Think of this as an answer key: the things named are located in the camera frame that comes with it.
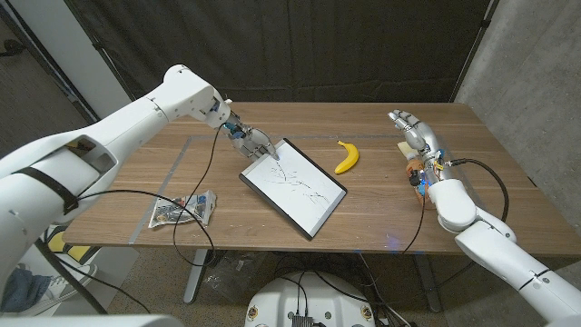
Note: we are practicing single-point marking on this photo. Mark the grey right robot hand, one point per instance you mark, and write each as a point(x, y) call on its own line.
point(424, 138)

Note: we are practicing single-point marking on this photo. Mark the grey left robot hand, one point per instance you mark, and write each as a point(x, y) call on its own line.
point(252, 141)

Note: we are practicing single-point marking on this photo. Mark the pale yellow sponge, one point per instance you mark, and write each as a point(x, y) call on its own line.
point(404, 147)

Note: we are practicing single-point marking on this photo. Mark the small black-framed whiteboard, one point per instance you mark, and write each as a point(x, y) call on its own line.
point(295, 188)

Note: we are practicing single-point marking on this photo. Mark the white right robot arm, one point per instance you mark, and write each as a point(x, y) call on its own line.
point(490, 245)

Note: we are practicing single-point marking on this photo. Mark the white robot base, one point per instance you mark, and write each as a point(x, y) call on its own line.
point(281, 300)

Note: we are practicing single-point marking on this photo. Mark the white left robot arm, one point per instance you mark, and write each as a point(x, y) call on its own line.
point(113, 136)

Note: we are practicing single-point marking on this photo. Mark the yellow toy banana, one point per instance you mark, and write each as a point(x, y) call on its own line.
point(348, 160)

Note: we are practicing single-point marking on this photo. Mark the clear plastic package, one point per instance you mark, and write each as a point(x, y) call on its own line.
point(181, 209)

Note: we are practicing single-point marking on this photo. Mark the black backdrop curtain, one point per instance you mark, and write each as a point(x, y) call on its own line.
point(290, 50)

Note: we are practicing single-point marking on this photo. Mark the clear plastic bag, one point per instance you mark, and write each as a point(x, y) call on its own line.
point(231, 277)

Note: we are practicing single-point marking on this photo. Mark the grey table leg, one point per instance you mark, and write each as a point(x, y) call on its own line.
point(195, 277)
point(429, 284)

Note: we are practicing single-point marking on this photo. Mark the grey sneaker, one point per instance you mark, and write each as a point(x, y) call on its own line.
point(68, 284)

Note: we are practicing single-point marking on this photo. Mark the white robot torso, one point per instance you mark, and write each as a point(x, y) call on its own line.
point(91, 321)

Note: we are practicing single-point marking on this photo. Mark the blue jeans leg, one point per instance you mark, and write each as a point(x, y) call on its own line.
point(22, 290)

